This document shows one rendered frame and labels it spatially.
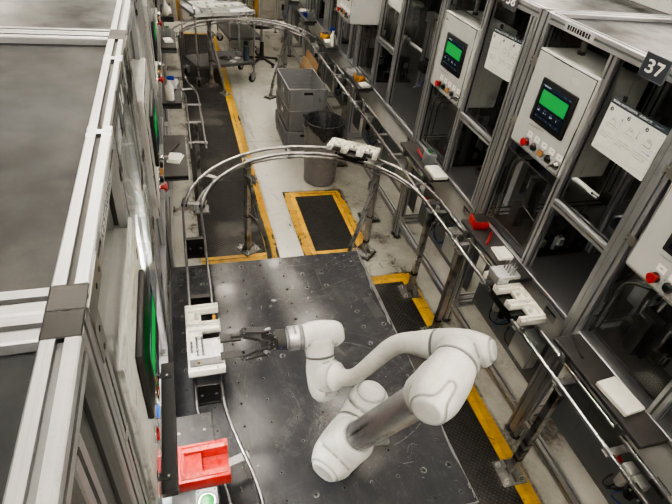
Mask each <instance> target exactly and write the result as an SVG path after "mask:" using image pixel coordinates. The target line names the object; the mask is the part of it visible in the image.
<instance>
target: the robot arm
mask: <svg viewBox="0 0 672 504"><path fill-rule="evenodd" d="M245 330H246V331H245ZM219 338H220V343H227V342H235V341H241V338H242V339H248V340H255V341H259V343H257V345H255V346H252V347H250V348H248V349H245V350H243V351H240V349H239V350H232V351H225V352H220V355H221V360H225V359H234V358H241V360H243V361H248V360H252V359H256V358H260V357H264V356H270V351H271V350H273V349H276V350H277V351H281V350H287V349H288V351H295V350H302V349H305V353H306V376H307V383H308V387H309V391H310V393H311V395H312V397H313V398H314V399H315V400H316V401H318V402H322V403H326V402H330V401H331V400H333V399H334V397H335V396H336V394H337V391H338V390H339V389H340V388H341V387H343V386H352V385H355V384H356V385H355V386H354V387H353V388H352V389H351V391H350V393H349V396H348V397H347V399H346V401H345V403H344V404H343V406H342V408H341V410H340V411H339V412H338V413H336V416H335V418H334V419H333V420H332V421H331V423H330V424H329V425H328V426H327V428H326V429H325V430H324V432H323V433H322V434H321V436H320V437H319V439H318V441H317V442H316V444H315V446H314V449H313V453H312V465H313V469H314V470H315V472H316V473H317V474H318V475H319V476H320V477H321V478H323V479H324V480H326V481H328V482H338V481H340V480H343V479H345V478H346V477H348V476H349V475H350V474H351V472H352V471H354V470H355V469H356V468H357V467H358V466H359V465H360V464H361V463H362V462H363V461H365V460H366V459H367V458H368V457H369V456H370V455H371V453H372V451H373V448H376V447H388V446H389V444H390V440H389V439H388V437H390V436H392V435H394V434H396V433H397V432H399V431H401V430H403V429H405V428H406V427H408V426H410V425H412V424H414V423H415V422H417V421H419V420H420V421H421V422H423V423H425V424H428V425H433V426H437V425H441V424H444V423H446V422H447V421H449V420H450V419H452V418H453V417H454V416H455V415H456V414H457V413H458V412H459V410H460V409H461V407H462V406H463V404H464V402H465V401H466V399H467V397H468V395H469V393H470V391H471V389H472V386H473V384H474V380H475V377H476V375H477V374H478V372H479V371H480V369H481V368H487V367H489V366H490V365H492V364H493V363H494V361H495V360H496V358H497V346H496V343H495V341H494V340H493V339H492V338H491V337H490V336H488V335H486V334H483V333H481V332H478V331H474V330H470V329H463V328H434V329H428V330H421V331H411V332H403V333H399V334H396V335H393V336H391V337H389V338H387V339H386V340H384V341H383V342H382V343H380V344H379V345H378V346H377V347H376V348H375V349H374V350H373V351H372V352H370V353H369V354H368V355H367V356H366V357H365V358H364V359H363V360H362V361H361V362H359V363H358V364H357V365H356V366H355V367H353V368H352V369H344V366H343V365H342V364H341V363H340V362H338V361H337V360H335V359H334V347H335V346H338V345H340V344H341V343H342V342H343V341H344V339H345V334H344V329H343V326H342V324H341V323H340V322H338V321H335V320H314V321H309V322H306V323H304V324H298V325H292V326H286V328H285V329H276V330H274V332H271V329H270V326H265V327H242V328H241V329H240V330H239V332H238V333H231V334H227V335H219ZM244 353H245V354H244ZM403 353H407V354H412V355H416V356H419V357H422V358H425V359H427V360H426V361H424V362H423V363H422V364H421V366H420V367H419V368H418V369H417V370H416V371H415V372H414V373H413V374H412V375H411V376H410V377H409V378H408V379H407V381H406V383H405V385H404V388H402V389H401V390H399V391H398V392H396V393H395V394H393V395H392V396H390V397H389V398H388V395H387V392H386V390H385V389H384V388H383V387H382V386H381V385H380V384H379V383H377V382H375V381H370V380H364V379H366V378H367V377H368V376H370V375H371V374H372V373H374V372H375V371H376V370H377V369H379V368H380V367H381V366H383V365H384V364H385V363H386V362H388V361H389V360H390V359H392V358H393V357H395V356H397V355H399V354H403ZM363 380H364V381H363Z"/></svg>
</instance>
